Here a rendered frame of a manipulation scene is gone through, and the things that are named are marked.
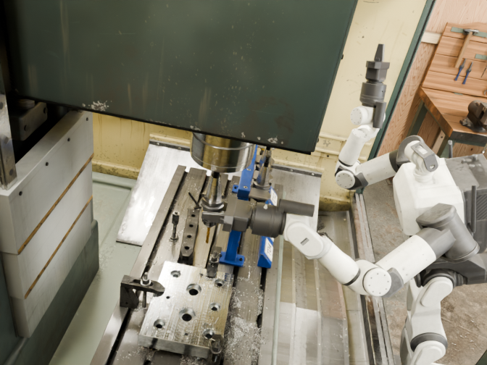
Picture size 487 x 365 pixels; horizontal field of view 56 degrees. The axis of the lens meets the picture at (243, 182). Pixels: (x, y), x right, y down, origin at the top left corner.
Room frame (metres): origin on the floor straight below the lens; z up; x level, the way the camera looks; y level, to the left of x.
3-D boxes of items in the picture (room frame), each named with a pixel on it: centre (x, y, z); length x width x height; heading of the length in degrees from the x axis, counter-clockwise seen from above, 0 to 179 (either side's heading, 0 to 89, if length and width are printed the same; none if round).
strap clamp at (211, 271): (1.10, 0.05, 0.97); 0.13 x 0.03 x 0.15; 0
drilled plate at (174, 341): (0.92, 0.09, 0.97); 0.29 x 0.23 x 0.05; 0
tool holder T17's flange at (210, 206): (0.98, 0.07, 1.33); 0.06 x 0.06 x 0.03
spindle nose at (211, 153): (0.98, 0.07, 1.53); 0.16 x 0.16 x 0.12
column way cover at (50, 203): (0.98, 0.51, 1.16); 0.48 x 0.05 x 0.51; 0
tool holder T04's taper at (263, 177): (1.28, -0.06, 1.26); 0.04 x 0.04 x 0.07
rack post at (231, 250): (1.22, -0.01, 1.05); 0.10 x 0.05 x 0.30; 90
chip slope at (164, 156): (1.63, 0.06, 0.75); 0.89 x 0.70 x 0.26; 90
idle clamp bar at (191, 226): (1.26, 0.16, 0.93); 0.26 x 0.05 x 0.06; 5
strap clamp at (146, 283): (0.94, 0.24, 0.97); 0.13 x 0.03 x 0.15; 90
